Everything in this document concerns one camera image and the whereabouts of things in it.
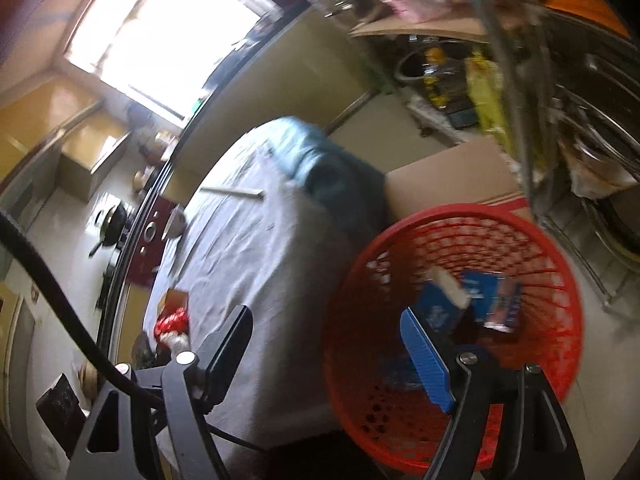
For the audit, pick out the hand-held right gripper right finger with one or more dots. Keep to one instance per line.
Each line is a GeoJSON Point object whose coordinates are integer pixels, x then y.
{"type": "Point", "coordinates": [427, 360]}

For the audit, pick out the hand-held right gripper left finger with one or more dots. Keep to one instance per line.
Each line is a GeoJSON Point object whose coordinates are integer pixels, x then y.
{"type": "Point", "coordinates": [230, 350]}

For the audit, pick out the blue box with white end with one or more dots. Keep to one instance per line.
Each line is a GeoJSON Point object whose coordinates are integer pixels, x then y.
{"type": "Point", "coordinates": [435, 310]}

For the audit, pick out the blue printed box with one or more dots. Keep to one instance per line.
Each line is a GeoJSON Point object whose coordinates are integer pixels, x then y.
{"type": "Point", "coordinates": [492, 300]}

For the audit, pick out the red plastic mesh basket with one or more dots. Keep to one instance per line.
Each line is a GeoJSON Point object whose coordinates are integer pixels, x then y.
{"type": "Point", "coordinates": [550, 280]}

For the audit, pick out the red and white packet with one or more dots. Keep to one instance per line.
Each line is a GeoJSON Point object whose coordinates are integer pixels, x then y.
{"type": "Point", "coordinates": [172, 320]}

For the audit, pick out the grey tablecloth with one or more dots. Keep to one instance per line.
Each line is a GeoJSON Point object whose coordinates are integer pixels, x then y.
{"type": "Point", "coordinates": [250, 260]}

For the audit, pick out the black kitchen countertop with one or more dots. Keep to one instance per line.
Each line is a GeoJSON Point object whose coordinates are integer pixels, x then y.
{"type": "Point", "coordinates": [117, 290]}

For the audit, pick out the white ceramic bowl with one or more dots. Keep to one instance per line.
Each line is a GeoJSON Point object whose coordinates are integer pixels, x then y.
{"type": "Point", "coordinates": [176, 222]}

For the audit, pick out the thin wooden stick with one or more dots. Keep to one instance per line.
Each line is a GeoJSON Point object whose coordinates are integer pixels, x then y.
{"type": "Point", "coordinates": [230, 192]}

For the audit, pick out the black wok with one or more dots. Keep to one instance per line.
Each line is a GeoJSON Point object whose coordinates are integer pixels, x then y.
{"type": "Point", "coordinates": [112, 222]}

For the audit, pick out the black flat box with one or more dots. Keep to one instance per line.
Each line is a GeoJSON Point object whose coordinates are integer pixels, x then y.
{"type": "Point", "coordinates": [60, 405]}

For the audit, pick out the brown cardboard box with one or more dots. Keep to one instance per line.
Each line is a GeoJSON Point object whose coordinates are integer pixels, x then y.
{"type": "Point", "coordinates": [450, 175]}

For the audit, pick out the yellow plastic bag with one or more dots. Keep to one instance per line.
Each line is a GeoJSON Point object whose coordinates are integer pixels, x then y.
{"type": "Point", "coordinates": [485, 95]}

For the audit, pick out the cooking oil bottle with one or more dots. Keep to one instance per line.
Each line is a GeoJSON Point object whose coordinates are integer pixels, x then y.
{"type": "Point", "coordinates": [435, 80]}

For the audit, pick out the yellow base cabinets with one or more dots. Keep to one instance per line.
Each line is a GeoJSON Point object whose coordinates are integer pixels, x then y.
{"type": "Point", "coordinates": [290, 75]}

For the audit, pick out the metal storage rack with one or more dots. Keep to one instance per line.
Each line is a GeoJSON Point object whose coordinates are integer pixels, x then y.
{"type": "Point", "coordinates": [505, 60]}

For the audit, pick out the bright window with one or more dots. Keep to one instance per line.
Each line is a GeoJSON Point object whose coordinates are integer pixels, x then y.
{"type": "Point", "coordinates": [160, 25]}

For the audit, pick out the flat cardboard sheet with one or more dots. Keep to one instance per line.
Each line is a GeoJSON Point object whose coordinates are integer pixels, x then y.
{"type": "Point", "coordinates": [430, 27]}

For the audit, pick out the yellow wall cabinet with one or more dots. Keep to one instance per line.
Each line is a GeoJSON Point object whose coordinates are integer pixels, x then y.
{"type": "Point", "coordinates": [95, 150]}

